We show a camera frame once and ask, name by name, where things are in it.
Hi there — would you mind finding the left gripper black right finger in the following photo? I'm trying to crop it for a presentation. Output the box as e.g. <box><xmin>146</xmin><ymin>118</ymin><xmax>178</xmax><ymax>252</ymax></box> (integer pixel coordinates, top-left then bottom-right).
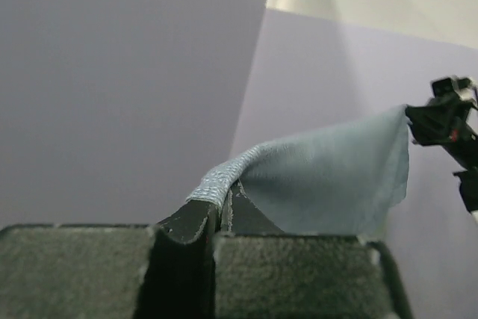
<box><xmin>213</xmin><ymin>182</ymin><xmax>413</xmax><ymax>318</ymax></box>

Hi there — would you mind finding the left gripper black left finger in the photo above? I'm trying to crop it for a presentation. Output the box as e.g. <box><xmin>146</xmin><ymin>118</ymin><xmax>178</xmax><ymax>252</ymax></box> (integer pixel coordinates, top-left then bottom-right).
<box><xmin>1</xmin><ymin>201</ymin><xmax>217</xmax><ymax>318</ymax></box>

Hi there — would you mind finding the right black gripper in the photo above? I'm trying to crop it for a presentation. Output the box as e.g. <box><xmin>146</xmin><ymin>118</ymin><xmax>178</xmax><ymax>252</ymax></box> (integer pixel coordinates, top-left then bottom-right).
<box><xmin>406</xmin><ymin>75</ymin><xmax>477</xmax><ymax>170</ymax></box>

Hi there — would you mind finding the blue fabric pillowcase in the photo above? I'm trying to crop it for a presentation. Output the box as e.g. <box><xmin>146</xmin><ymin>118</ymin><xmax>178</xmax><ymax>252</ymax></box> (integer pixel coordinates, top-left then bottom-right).
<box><xmin>190</xmin><ymin>106</ymin><xmax>409</xmax><ymax>235</ymax></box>

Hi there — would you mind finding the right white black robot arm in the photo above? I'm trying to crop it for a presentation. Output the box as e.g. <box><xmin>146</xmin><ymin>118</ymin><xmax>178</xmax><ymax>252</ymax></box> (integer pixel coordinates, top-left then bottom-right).
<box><xmin>406</xmin><ymin>75</ymin><xmax>477</xmax><ymax>220</ymax></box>

